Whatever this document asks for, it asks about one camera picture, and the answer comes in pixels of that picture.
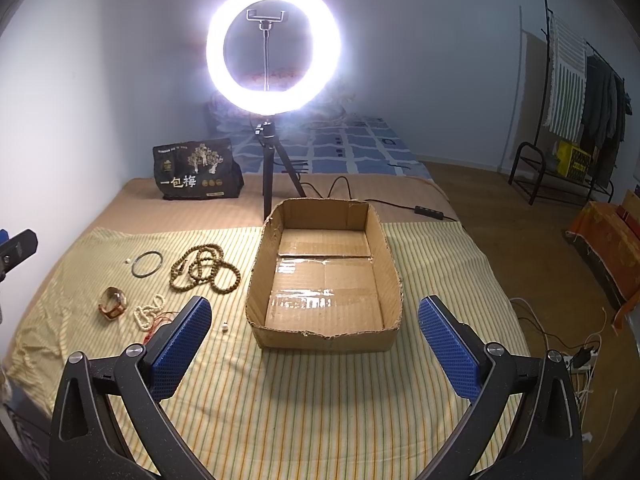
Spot dark blue bangle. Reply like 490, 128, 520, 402
130, 250, 164, 278

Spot white pearl bead necklace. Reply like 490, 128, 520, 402
132, 292, 166, 332

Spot brown wooden bead necklace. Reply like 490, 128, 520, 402
168, 242, 242, 295

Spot yellow striped cloth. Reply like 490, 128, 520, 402
8, 222, 528, 479

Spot black snack bag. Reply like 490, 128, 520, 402
152, 138, 244, 200

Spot black clothes rack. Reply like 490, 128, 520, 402
508, 0, 632, 207

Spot tan bed sheet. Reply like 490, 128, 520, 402
8, 173, 459, 340

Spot open cardboard box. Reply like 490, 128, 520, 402
245, 198, 404, 353

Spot black tripod stand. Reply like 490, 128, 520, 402
255, 120, 306, 219

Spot yellow black box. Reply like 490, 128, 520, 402
555, 140, 591, 182

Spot white striped towel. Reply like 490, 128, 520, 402
544, 14, 587, 143

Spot blue patterned bedding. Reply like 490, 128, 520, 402
205, 100, 431, 180

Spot dark hanging clothes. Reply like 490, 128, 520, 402
579, 55, 628, 188

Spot white power strip cables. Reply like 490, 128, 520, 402
508, 296, 618, 446

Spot black power cable with switch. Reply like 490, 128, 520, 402
297, 174, 459, 222

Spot white ring light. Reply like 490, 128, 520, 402
205, 0, 343, 116

